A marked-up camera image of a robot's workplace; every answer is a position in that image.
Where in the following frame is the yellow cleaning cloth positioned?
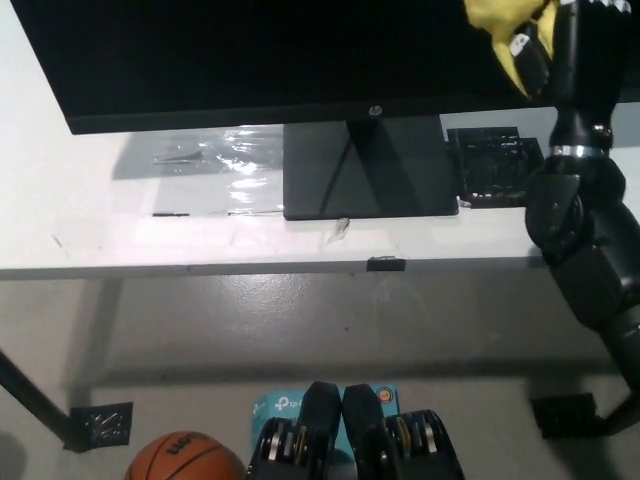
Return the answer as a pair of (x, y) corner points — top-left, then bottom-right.
(462, 0), (561, 99)

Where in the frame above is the orange basketball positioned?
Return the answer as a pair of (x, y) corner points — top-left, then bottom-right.
(123, 431), (247, 480)

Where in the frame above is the white desk leg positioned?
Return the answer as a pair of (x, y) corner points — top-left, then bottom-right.
(74, 278), (124, 406)

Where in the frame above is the black robot body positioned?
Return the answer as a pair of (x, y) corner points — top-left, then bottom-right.
(245, 381), (466, 480)

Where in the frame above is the teal TP-Link box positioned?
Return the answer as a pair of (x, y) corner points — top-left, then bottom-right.
(251, 383), (402, 466)

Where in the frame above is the black tray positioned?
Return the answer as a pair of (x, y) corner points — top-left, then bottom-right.
(446, 127), (544, 209)

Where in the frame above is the transparent plastic sheet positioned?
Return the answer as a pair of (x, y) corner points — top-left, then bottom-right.
(149, 124), (286, 217)

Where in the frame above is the black floor tape patch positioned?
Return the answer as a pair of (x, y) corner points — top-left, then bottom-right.
(68, 401), (134, 446)
(532, 393), (599, 440)

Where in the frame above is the crumpled clear tape piece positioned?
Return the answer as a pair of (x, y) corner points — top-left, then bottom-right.
(323, 217), (352, 246)

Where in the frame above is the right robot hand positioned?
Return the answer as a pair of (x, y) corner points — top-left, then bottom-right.
(509, 0), (634, 147)

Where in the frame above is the black HP monitor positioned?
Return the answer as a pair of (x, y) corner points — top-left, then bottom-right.
(8, 0), (640, 222)

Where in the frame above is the short black tape piece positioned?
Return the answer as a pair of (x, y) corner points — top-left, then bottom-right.
(367, 255), (406, 273)

